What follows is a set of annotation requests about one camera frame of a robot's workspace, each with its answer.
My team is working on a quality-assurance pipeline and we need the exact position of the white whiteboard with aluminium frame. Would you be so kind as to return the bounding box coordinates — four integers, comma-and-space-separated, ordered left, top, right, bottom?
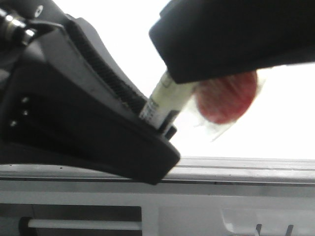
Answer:
0, 0, 315, 189

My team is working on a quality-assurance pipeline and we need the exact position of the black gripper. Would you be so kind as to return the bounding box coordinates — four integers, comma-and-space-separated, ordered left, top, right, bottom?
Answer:
0, 0, 72, 84

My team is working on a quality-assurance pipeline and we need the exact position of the white whiteboard marker pen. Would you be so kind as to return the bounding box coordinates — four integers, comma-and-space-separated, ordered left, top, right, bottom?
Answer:
139, 70, 268, 143

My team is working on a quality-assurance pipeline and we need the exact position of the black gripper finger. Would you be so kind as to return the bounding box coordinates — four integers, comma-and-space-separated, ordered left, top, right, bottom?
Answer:
149, 0, 315, 84
0, 18, 180, 184

